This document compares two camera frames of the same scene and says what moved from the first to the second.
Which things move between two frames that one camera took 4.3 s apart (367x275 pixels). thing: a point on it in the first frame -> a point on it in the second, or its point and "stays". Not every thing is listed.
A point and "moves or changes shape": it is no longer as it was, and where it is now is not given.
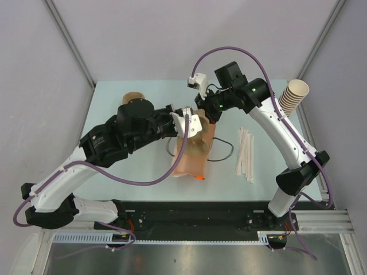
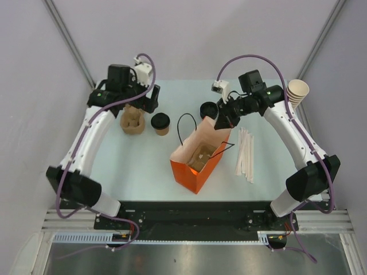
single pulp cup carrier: (198, 144) -> (200, 156)
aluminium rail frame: (309, 222) stays
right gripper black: (204, 105) -> (223, 121)
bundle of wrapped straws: (245, 160) stays
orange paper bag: (193, 165) moves or changes shape
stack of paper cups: (292, 96) stays
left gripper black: (166, 112) -> (148, 104)
